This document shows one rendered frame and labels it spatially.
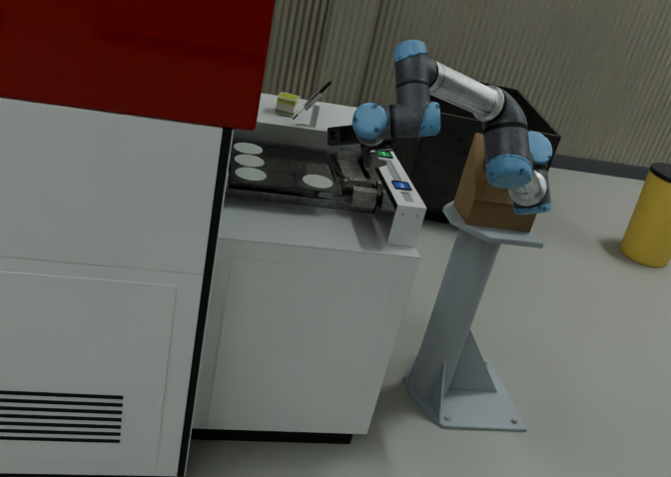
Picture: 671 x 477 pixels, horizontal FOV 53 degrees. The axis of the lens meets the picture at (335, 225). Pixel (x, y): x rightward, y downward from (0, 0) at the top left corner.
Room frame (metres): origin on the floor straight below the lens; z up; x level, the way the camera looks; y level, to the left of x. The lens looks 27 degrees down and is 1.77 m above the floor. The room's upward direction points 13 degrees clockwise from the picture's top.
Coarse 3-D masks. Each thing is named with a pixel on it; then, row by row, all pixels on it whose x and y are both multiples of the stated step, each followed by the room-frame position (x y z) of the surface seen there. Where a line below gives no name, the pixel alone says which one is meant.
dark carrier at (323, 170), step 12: (264, 144) 2.23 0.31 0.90; (264, 156) 2.12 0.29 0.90; (276, 156) 2.15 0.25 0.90; (288, 156) 2.18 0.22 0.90; (300, 156) 2.20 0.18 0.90; (312, 156) 2.23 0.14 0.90; (324, 156) 2.25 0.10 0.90; (264, 168) 2.02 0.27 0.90; (276, 168) 2.05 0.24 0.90; (288, 168) 2.07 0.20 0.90; (300, 168) 2.09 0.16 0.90; (312, 168) 2.12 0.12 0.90; (324, 168) 2.14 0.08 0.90; (240, 180) 1.89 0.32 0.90; (264, 180) 1.93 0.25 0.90; (276, 180) 1.95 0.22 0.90; (288, 180) 1.97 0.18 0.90; (300, 180) 1.99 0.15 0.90; (336, 192) 1.96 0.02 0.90
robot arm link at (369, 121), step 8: (368, 104) 1.41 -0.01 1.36; (376, 104) 1.42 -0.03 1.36; (360, 112) 1.41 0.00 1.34; (368, 112) 1.41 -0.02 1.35; (376, 112) 1.41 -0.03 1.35; (384, 112) 1.42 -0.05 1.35; (352, 120) 1.40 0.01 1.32; (360, 120) 1.40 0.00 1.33; (368, 120) 1.40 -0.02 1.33; (376, 120) 1.40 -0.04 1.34; (384, 120) 1.40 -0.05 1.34; (360, 128) 1.39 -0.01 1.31; (368, 128) 1.39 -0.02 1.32; (376, 128) 1.39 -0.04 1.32; (384, 128) 1.41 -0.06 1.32; (360, 136) 1.41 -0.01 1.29; (368, 136) 1.39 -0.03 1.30; (376, 136) 1.40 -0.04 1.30; (384, 136) 1.42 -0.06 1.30
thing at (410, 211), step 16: (384, 160) 2.20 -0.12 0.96; (384, 176) 2.04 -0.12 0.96; (400, 176) 2.07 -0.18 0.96; (400, 192) 1.94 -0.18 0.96; (416, 192) 1.97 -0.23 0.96; (400, 208) 1.84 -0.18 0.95; (416, 208) 1.85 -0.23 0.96; (400, 224) 1.85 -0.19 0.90; (416, 224) 1.86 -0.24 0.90; (400, 240) 1.85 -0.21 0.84; (416, 240) 1.86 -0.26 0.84
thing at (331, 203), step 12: (228, 192) 1.92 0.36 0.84; (240, 192) 1.93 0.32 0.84; (252, 192) 1.94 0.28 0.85; (264, 192) 1.95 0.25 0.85; (276, 192) 1.97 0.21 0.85; (300, 204) 1.98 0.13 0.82; (312, 204) 1.99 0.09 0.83; (324, 204) 2.00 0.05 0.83; (336, 204) 2.01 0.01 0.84; (348, 204) 2.02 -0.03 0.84
